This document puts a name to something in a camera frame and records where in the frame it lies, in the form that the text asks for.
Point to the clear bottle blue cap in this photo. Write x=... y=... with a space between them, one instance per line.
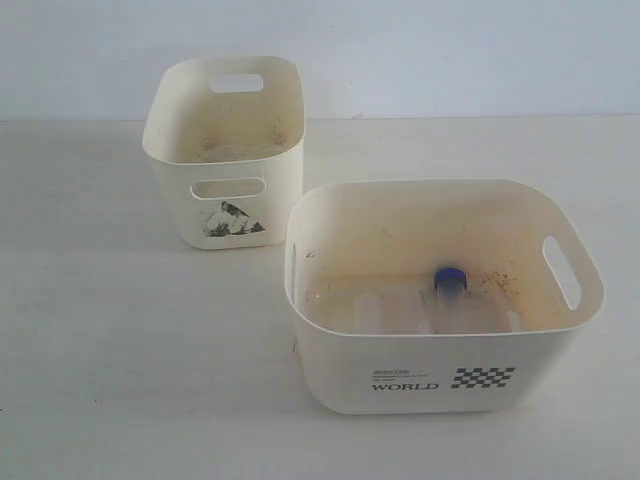
x=450 y=309

